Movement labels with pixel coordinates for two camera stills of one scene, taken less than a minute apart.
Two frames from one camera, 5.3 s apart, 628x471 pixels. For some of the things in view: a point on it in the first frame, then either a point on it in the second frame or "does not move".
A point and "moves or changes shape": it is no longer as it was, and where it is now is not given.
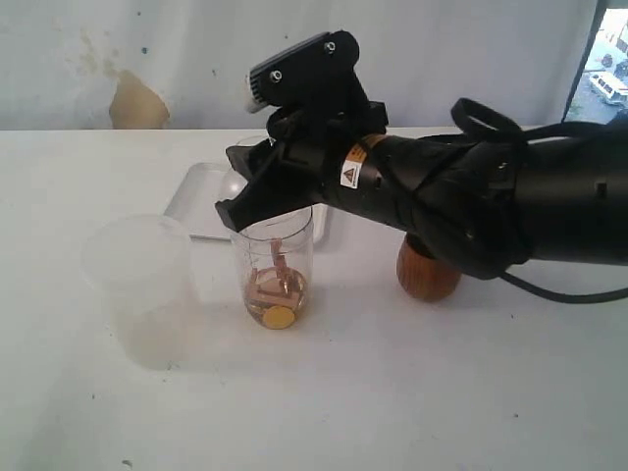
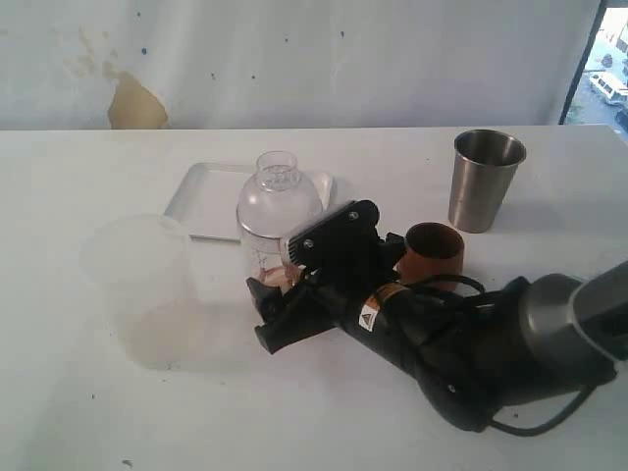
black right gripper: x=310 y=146 -> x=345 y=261
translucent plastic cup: x=144 y=265 does not move
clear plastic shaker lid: x=232 y=182 moves or changes shape
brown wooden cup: x=421 y=276 does not move
